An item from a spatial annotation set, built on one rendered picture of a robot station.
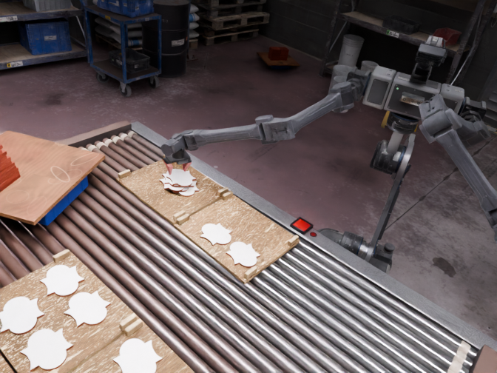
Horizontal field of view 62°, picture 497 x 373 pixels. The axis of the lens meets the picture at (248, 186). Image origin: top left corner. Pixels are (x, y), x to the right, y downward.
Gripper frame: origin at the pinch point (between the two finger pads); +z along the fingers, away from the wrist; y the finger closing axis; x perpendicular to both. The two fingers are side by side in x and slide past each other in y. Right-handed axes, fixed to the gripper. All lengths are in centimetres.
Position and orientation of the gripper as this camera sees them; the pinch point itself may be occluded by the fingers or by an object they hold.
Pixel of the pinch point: (177, 172)
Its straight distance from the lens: 198.9
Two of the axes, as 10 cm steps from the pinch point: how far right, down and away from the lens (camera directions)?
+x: -5.2, -5.7, 6.3
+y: 8.4, -2.1, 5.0
